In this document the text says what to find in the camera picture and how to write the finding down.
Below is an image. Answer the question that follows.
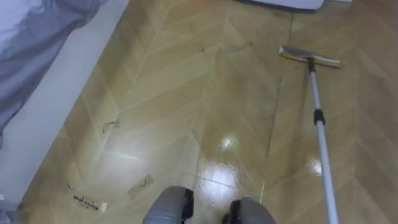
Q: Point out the mop with silver pole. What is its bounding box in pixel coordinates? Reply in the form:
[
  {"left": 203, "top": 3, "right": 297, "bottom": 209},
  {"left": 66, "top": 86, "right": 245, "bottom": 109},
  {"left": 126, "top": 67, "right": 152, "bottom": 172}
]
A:
[{"left": 278, "top": 45, "right": 345, "bottom": 224}]

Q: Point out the white furniture base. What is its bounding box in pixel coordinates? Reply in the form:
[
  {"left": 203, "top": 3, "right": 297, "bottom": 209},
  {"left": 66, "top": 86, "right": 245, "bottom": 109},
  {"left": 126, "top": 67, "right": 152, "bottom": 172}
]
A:
[{"left": 248, "top": 0, "right": 354, "bottom": 11}]

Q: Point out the grey bed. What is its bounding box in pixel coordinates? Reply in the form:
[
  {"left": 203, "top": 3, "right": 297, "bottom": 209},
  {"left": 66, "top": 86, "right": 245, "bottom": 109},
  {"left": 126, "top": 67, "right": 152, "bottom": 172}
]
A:
[{"left": 0, "top": 0, "right": 130, "bottom": 224}]

